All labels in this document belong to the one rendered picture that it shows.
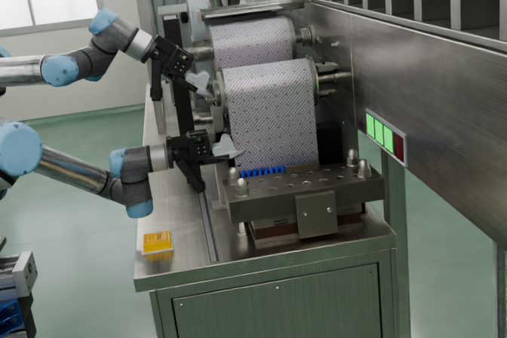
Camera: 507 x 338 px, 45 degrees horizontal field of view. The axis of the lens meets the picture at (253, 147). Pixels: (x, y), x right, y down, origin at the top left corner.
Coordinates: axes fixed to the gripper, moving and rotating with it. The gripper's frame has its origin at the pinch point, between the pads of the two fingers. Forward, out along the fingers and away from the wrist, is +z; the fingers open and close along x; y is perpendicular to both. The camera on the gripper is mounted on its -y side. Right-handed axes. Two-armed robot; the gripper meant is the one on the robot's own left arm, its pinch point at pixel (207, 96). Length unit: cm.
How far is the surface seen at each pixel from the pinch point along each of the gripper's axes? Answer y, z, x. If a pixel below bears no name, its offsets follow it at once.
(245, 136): -3.3, 14.3, -4.1
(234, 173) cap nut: -12.1, 15.1, -12.1
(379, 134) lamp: 18, 33, -34
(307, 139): 5.0, 29.6, -4.1
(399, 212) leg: -1, 74, 9
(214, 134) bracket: -8.7, 8.4, 3.2
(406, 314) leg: -29, 99, 9
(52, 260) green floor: -156, 7, 181
